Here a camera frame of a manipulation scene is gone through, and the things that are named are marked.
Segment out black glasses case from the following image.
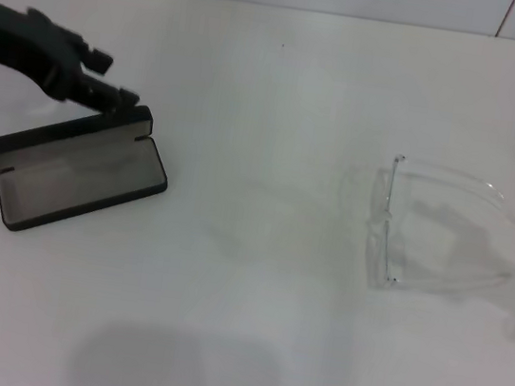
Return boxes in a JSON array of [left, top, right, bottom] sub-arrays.
[[0, 84, 180, 253]]

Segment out clear white glasses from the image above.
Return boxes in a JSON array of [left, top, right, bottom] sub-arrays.
[[358, 150, 515, 310]]

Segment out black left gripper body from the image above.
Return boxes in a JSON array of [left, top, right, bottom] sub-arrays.
[[0, 0, 96, 106]]

